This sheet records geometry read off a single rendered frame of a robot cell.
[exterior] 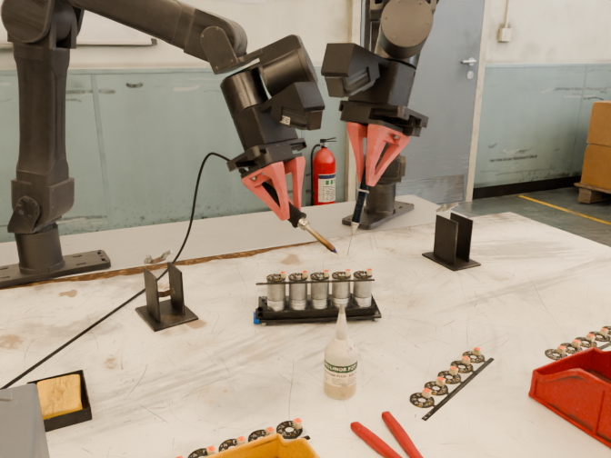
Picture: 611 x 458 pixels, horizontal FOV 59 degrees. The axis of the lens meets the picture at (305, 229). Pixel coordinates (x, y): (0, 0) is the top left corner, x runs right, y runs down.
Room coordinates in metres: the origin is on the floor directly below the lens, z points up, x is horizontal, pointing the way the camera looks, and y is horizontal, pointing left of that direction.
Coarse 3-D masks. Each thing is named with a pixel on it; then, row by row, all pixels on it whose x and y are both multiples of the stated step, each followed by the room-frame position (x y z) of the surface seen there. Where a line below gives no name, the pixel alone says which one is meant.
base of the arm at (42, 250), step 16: (16, 240) 0.79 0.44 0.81; (32, 240) 0.78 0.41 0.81; (48, 240) 0.79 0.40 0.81; (32, 256) 0.78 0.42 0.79; (48, 256) 0.79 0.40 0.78; (64, 256) 0.85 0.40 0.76; (80, 256) 0.85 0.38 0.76; (96, 256) 0.85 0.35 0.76; (0, 272) 0.79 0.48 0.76; (16, 272) 0.79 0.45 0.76; (32, 272) 0.78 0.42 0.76; (48, 272) 0.78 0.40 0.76; (64, 272) 0.79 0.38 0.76; (80, 272) 0.81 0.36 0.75
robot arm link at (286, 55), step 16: (208, 32) 0.74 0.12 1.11; (224, 32) 0.73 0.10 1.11; (208, 48) 0.74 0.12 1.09; (224, 48) 0.73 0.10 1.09; (272, 48) 0.75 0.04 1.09; (288, 48) 0.74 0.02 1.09; (304, 48) 0.76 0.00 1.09; (224, 64) 0.73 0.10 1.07; (240, 64) 0.75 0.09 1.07; (272, 64) 0.74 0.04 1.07; (288, 64) 0.74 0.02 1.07; (304, 64) 0.73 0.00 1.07; (272, 80) 0.74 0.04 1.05; (288, 80) 0.74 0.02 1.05; (304, 80) 0.74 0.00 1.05
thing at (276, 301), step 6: (270, 282) 0.63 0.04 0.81; (270, 288) 0.63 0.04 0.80; (276, 288) 0.63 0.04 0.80; (282, 288) 0.63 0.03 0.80; (270, 294) 0.63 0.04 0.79; (276, 294) 0.63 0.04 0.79; (282, 294) 0.63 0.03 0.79; (270, 300) 0.63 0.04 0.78; (276, 300) 0.63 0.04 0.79; (282, 300) 0.63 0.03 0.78; (270, 306) 0.63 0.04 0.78; (276, 306) 0.63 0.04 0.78; (282, 306) 0.63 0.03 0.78
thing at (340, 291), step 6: (348, 282) 0.64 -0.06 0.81; (336, 288) 0.64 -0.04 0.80; (342, 288) 0.64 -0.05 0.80; (348, 288) 0.64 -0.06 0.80; (336, 294) 0.64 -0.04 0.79; (342, 294) 0.64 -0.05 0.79; (348, 294) 0.64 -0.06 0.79; (336, 300) 0.64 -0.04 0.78; (342, 300) 0.64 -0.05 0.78; (348, 300) 0.64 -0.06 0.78; (336, 306) 0.64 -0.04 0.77; (348, 306) 0.64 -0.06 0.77
